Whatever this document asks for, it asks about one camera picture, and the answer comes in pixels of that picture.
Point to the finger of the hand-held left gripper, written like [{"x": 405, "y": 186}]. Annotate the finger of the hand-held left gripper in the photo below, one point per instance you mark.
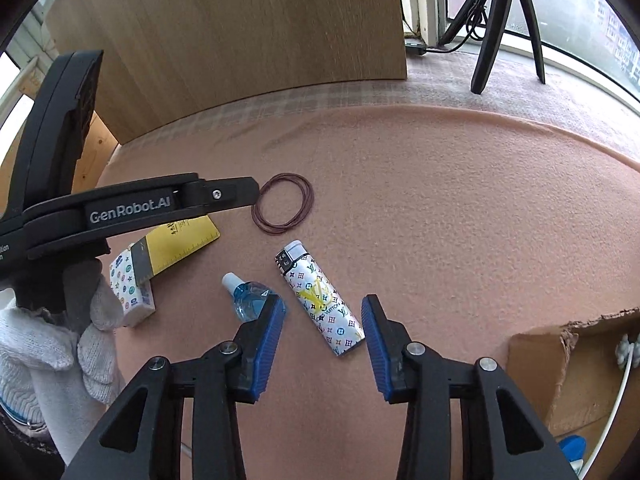
[{"x": 225, "y": 192}]

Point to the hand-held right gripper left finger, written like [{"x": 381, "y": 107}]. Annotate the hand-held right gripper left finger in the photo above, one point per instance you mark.
[{"x": 265, "y": 345}]

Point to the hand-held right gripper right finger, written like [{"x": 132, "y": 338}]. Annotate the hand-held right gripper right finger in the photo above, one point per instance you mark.
[{"x": 377, "y": 345}]

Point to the white patterned lighter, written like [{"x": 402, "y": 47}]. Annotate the white patterned lighter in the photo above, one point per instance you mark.
[{"x": 320, "y": 300}]

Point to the cardboard box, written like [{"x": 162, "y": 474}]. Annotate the cardboard box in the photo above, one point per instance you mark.
[{"x": 540, "y": 360}]

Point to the blue round tape measure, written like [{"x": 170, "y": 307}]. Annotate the blue round tape measure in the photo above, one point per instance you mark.
[{"x": 572, "y": 447}]

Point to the white roller massager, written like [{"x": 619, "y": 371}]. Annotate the white roller massager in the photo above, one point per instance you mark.
[{"x": 623, "y": 351}]

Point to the person's left forearm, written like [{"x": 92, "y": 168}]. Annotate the person's left forearm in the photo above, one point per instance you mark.
[{"x": 20, "y": 442}]

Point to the person's left hand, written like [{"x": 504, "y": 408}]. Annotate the person's left hand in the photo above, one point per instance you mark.
[{"x": 50, "y": 360}]

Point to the small blue spray bottle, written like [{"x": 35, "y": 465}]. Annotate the small blue spray bottle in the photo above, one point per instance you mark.
[{"x": 247, "y": 300}]

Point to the yellow ruler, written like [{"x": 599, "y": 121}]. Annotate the yellow ruler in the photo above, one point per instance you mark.
[{"x": 185, "y": 240}]

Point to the brown rubber band bunch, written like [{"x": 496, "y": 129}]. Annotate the brown rubber band bunch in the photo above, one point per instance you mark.
[{"x": 308, "y": 199}]

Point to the light wooden plank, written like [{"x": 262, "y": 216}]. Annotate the light wooden plank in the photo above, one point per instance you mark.
[{"x": 100, "y": 145}]

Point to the patterned tissue pack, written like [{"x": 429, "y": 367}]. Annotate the patterned tissue pack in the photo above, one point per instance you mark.
[{"x": 132, "y": 295}]

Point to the pink felt table cloth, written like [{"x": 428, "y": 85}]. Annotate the pink felt table cloth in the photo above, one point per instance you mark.
[{"x": 450, "y": 210}]

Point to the large wooden board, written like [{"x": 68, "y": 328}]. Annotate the large wooden board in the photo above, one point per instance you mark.
[{"x": 225, "y": 35}]

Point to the checkered beige mat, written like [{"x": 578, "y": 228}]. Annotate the checkered beige mat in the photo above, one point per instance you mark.
[{"x": 450, "y": 77}]

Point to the black tripod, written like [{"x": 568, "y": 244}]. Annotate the black tripod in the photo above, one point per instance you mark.
[{"x": 492, "y": 25}]

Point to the white window frame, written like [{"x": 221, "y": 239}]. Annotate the white window frame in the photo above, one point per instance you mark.
[{"x": 417, "y": 0}]

